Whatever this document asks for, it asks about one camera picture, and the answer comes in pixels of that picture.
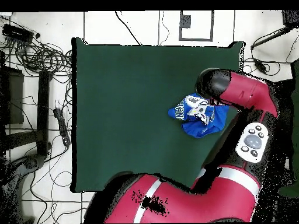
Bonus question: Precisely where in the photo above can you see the dark green table cloth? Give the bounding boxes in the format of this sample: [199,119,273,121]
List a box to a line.
[71,37,245,196]

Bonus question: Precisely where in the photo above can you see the grey square floor frame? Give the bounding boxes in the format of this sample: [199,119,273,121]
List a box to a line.
[178,9,214,43]

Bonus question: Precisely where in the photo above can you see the coiled black cables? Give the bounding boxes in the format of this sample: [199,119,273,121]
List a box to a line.
[13,41,73,76]

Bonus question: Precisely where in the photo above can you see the blue printed t-shirt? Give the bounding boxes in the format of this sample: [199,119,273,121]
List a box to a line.
[167,93,230,139]

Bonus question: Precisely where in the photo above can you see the black flat panel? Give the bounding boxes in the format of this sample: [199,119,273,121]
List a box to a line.
[0,66,25,125]

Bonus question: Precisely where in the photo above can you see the black stand bar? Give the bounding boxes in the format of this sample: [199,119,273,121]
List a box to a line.
[36,70,53,156]

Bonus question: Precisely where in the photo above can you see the black box device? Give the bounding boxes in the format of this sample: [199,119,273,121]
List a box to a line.
[2,23,35,43]

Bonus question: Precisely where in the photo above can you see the black rod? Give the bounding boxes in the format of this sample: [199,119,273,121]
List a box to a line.
[250,26,293,51]

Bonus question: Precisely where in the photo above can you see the grey chair base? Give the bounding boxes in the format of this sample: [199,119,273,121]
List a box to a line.
[23,153,46,170]

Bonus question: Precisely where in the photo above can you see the black power adapter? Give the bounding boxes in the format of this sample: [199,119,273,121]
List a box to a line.
[253,58,267,74]

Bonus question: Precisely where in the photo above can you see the black speckled box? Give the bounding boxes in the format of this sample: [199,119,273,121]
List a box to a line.
[281,9,299,27]

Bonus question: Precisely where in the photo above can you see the black power strip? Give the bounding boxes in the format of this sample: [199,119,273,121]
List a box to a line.
[53,107,71,147]

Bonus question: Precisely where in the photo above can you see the dark grey square patch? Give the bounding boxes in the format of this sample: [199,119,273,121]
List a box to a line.
[180,14,192,29]

